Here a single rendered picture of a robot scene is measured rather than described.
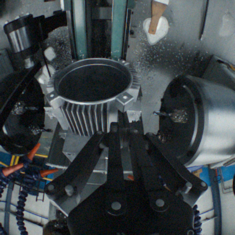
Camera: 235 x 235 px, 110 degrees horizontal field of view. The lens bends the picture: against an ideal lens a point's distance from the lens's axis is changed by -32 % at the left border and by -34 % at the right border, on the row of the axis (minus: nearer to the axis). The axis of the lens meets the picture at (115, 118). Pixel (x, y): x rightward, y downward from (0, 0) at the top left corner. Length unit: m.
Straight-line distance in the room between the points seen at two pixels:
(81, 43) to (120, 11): 0.12
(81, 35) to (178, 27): 0.31
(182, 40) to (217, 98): 0.27
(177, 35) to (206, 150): 0.37
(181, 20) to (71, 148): 0.48
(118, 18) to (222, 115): 0.30
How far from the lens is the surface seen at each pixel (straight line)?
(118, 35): 0.31
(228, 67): 0.55
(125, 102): 0.19
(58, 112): 0.26
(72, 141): 0.25
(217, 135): 0.27
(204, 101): 0.25
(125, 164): 0.35
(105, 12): 0.38
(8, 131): 0.34
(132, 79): 0.24
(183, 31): 0.48
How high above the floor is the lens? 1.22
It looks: 37 degrees down
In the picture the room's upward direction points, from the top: 179 degrees counter-clockwise
